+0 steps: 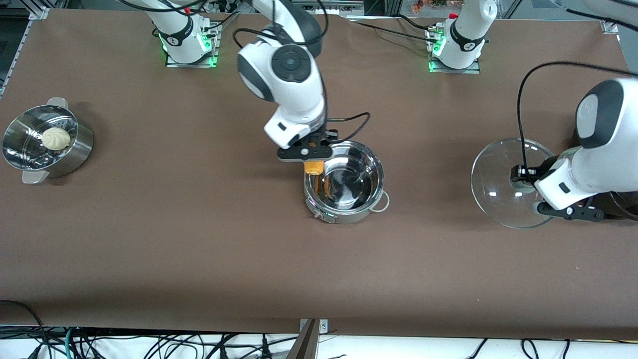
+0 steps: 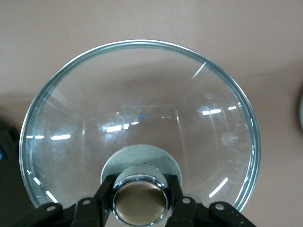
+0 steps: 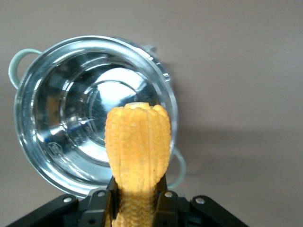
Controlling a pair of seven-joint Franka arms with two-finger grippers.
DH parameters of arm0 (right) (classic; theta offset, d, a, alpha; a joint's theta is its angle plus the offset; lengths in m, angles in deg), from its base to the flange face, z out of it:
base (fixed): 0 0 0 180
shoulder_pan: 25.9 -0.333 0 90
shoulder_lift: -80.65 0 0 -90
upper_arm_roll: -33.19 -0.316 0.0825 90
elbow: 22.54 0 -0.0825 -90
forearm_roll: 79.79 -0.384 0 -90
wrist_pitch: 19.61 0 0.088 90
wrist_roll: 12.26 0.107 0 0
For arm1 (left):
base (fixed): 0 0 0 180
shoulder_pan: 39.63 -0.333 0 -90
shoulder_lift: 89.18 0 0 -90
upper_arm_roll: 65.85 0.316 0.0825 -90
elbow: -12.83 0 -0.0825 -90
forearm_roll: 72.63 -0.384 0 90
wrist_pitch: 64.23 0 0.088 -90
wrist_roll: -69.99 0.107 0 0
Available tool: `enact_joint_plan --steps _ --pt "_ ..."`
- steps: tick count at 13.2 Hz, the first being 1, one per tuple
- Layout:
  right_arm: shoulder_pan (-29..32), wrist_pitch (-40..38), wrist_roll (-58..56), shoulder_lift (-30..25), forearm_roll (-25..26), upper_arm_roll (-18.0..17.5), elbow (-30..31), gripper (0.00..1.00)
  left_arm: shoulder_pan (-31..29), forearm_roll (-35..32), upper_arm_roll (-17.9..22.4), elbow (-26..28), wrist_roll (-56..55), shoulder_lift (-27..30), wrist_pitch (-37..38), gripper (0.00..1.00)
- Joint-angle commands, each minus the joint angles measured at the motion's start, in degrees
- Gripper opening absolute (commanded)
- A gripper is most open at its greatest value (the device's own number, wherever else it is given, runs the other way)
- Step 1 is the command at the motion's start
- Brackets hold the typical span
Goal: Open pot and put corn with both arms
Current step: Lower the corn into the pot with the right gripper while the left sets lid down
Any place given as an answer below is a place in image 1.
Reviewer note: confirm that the glass pot lid with knob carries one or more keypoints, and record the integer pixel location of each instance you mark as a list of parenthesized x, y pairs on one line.
[(491, 184)]

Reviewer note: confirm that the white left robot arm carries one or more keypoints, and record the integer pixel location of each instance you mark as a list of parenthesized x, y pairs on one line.
[(603, 114)]

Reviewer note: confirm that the white steamed bun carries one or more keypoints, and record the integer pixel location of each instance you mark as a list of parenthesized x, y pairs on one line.
[(56, 138)]

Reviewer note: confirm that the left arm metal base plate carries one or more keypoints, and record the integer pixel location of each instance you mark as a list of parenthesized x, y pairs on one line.
[(472, 70)]

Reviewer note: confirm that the black round appliance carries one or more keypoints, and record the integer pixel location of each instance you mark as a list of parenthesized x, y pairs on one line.
[(623, 205)]

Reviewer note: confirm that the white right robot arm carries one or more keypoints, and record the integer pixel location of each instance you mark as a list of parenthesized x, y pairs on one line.
[(289, 65)]

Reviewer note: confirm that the steel steamer pot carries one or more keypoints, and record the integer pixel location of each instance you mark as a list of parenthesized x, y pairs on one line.
[(75, 152)]

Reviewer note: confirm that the brown slanted beam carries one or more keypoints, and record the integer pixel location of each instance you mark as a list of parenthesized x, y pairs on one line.
[(304, 346)]

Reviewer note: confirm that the yellow corn cob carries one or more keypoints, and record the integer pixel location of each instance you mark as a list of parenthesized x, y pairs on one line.
[(314, 167)]

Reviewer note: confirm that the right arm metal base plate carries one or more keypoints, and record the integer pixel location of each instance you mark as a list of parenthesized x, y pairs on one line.
[(199, 65)]

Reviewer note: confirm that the silver table edge plate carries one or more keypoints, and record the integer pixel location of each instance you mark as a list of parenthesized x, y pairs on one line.
[(323, 325)]

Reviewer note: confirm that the aluminium frame bracket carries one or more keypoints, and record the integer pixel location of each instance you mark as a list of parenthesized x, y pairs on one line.
[(611, 25), (40, 13)]

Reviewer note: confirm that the metal box behind table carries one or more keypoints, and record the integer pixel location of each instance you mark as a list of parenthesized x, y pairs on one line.
[(344, 6)]

